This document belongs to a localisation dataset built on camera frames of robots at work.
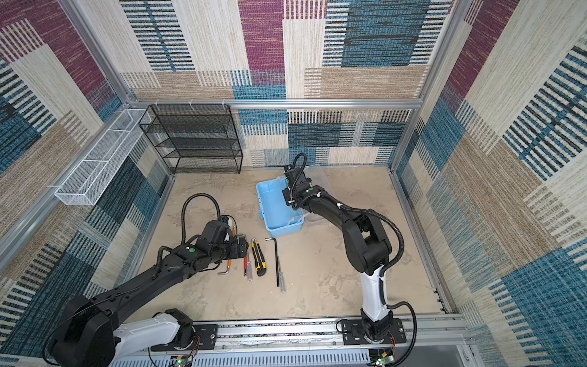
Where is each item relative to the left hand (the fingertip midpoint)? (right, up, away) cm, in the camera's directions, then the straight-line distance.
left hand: (239, 242), depth 85 cm
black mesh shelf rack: (-28, +44, +26) cm, 58 cm away
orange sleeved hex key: (-5, -9, +2) cm, 11 cm away
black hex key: (+11, -1, +10) cm, 15 cm away
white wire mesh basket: (-59, +29, +10) cm, 66 cm away
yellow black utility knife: (+7, -9, +2) cm, 12 cm away
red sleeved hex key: (+1, -10, +4) cm, 11 cm away
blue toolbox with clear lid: (+12, +8, +19) cm, 24 cm away
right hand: (+19, +18, +12) cm, 29 cm away
